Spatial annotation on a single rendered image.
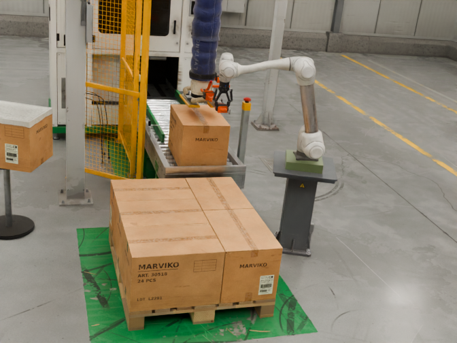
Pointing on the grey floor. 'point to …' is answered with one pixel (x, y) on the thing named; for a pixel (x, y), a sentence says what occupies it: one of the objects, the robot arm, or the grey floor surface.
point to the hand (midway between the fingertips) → (222, 107)
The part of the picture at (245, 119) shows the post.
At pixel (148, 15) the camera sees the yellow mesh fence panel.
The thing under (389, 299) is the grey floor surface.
